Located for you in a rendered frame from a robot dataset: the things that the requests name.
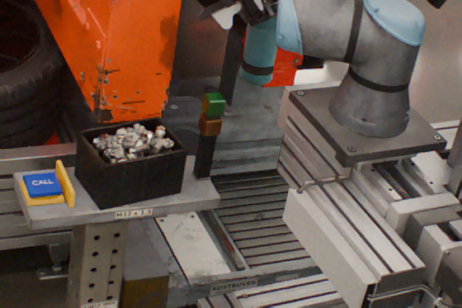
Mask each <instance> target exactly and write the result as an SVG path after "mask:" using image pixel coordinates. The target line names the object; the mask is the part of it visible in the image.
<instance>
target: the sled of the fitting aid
mask: <svg viewBox="0 0 462 308"><path fill-rule="evenodd" d="M282 140H283V138H276V139H269V140H252V141H244V142H235V143H227V144H215V147H214V156H213V160H212V165H211V170H210V176H212V175H220V174H226V173H241V172H248V171H255V170H263V169H271V168H276V165H277V161H278V158H279V153H280V150H281V144H282Z"/></svg>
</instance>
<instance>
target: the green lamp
mask: <svg viewBox="0 0 462 308"><path fill-rule="evenodd" d="M225 107H226V100H225V98H224V97H223V96H222V95H221V93H219V92H213V93H205V94H204V95H203V102H202V109H203V112H204V113H205V115H206V116H207V117H215V116H223V115H224V111H225Z"/></svg>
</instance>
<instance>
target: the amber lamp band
mask: <svg viewBox="0 0 462 308"><path fill-rule="evenodd" d="M222 123H223V120H221V118H220V120H206V119H205V117H204V115H203V113H201V114H200V121H199V125H198V126H199V129H200V131H201V132H202V135H203V136H215V135H220V132H221V128H222Z"/></svg>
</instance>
